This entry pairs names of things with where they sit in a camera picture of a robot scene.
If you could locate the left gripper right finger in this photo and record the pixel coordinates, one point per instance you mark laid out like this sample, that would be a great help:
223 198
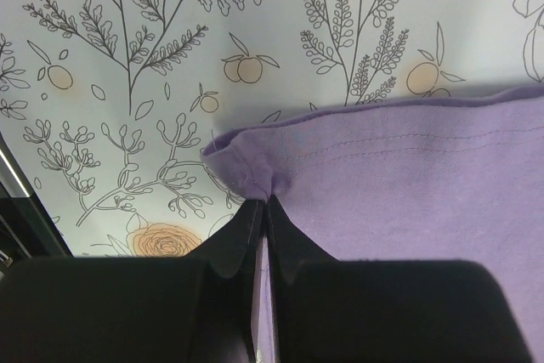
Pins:
328 310

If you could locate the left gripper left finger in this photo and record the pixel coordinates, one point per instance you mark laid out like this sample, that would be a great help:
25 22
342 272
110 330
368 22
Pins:
202 307

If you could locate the purple t shirt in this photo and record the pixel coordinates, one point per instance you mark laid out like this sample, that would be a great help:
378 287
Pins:
432 178

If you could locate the floral table mat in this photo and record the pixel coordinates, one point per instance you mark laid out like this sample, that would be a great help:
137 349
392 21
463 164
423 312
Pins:
107 104

